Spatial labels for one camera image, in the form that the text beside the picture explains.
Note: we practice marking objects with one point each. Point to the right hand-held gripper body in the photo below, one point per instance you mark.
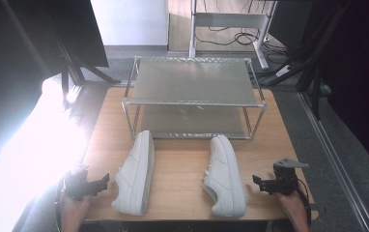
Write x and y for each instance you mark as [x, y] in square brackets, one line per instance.
[282, 179]

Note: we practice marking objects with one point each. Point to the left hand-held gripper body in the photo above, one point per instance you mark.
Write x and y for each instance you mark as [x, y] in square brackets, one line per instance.
[76, 187]

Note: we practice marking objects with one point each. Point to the white sneaker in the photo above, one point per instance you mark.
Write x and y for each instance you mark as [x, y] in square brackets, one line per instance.
[136, 175]
[224, 179]

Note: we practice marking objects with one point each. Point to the metal two-tier shoe rack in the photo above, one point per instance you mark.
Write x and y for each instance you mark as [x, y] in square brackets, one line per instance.
[193, 96]

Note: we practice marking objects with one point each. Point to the person's left hand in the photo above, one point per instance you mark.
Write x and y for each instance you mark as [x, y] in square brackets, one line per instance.
[72, 214]

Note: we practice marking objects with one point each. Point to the person's right hand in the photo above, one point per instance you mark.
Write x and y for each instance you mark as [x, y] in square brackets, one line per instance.
[293, 211]

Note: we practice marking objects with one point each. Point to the white power strip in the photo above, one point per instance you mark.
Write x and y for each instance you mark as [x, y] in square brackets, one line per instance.
[282, 70]

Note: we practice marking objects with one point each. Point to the black tripod stand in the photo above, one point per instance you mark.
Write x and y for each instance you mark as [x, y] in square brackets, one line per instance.
[76, 64]

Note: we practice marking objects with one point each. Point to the black metal stand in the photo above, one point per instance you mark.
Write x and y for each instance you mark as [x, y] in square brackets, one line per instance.
[308, 61]

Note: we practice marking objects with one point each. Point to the dark monitor panel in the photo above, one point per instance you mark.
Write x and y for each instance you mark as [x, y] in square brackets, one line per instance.
[76, 32]

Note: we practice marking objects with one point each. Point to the white metal desk frame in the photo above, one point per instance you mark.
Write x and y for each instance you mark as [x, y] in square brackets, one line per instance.
[227, 29]

